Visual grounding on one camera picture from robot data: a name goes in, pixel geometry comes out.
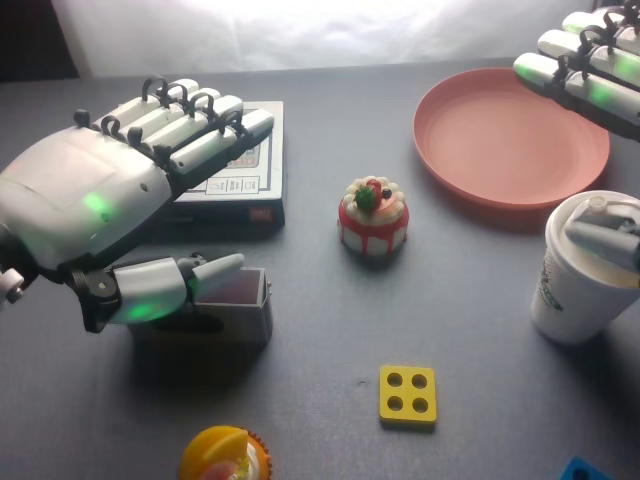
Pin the yellow four-hole block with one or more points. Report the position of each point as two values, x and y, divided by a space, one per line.
408 415

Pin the white backdrop sheet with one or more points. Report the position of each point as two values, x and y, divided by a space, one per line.
300 30

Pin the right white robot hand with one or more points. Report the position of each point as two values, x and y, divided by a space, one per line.
600 90

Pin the small grey box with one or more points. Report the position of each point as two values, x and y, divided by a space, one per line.
240 325

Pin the white paper cup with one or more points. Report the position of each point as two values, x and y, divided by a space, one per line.
565 300

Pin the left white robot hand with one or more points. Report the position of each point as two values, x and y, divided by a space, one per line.
75 190

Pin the pink round plate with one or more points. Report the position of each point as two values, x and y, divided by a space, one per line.
500 145

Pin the toy orange cupcake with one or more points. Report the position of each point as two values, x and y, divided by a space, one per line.
215 455

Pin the toy strawberry cake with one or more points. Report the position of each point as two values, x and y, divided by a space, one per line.
375 220

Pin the blue four-hole block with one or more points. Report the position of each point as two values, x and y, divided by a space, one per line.
575 472

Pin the black calculator box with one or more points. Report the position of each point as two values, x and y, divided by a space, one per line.
260 210

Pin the grey table cloth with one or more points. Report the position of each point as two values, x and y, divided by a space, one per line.
300 325

